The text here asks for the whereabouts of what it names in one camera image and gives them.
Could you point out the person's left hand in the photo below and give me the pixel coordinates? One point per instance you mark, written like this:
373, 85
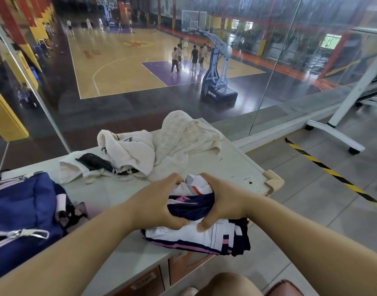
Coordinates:
151, 206

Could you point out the person's right hand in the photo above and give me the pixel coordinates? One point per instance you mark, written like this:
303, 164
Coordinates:
230, 200

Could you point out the person's right thumb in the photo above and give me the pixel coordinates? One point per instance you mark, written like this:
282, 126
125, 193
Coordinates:
207, 223

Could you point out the person's left thumb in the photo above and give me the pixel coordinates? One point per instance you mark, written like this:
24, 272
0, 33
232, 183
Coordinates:
177, 224

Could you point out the white navy pink sports garment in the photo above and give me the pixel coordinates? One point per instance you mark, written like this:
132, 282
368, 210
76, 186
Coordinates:
219, 240

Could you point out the person's right forearm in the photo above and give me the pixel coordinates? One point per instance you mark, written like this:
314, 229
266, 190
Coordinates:
314, 246

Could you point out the person's left forearm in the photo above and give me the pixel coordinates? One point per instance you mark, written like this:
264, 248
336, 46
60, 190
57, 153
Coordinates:
71, 252

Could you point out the brown drawer front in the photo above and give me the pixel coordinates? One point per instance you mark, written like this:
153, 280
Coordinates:
145, 283
188, 268

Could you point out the person's knee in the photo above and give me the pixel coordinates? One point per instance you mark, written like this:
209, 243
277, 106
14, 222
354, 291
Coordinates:
231, 285

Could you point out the beige table corner protector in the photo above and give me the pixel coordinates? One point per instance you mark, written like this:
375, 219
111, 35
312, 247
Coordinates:
274, 181

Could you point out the cream knitted towel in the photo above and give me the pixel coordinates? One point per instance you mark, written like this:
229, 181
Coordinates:
182, 141

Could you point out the white fluffy towel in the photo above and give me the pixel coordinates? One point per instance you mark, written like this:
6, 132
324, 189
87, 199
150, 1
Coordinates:
129, 151

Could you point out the black mesh cloth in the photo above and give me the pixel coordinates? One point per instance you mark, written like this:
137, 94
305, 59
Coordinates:
94, 162

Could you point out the white garment with navy trim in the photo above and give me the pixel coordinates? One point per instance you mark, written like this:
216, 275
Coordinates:
71, 169

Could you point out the yellow black hazard tape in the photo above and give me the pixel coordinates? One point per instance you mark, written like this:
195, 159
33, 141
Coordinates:
330, 172

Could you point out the blue basketball hoop stand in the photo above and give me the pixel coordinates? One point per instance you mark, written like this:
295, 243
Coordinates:
217, 77

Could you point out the navy blue sports bag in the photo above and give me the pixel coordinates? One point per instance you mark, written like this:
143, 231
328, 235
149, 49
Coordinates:
22, 212

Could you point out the group of basketball players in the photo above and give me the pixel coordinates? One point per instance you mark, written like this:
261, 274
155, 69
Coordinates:
194, 57

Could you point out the white wheeled table leg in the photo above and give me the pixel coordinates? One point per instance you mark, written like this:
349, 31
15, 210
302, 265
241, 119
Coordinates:
348, 104

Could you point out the yellow padded pillar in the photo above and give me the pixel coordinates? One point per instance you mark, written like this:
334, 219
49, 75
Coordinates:
5, 117

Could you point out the group of distant players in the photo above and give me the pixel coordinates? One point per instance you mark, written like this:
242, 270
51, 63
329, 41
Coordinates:
99, 24

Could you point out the group of courtside spectators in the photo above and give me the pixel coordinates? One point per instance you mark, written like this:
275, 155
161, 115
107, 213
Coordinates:
45, 40

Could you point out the distant basketball hoop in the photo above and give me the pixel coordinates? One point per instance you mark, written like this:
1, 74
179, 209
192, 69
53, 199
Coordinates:
106, 6

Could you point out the grey metal window post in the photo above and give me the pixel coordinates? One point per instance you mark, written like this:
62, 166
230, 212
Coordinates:
28, 86

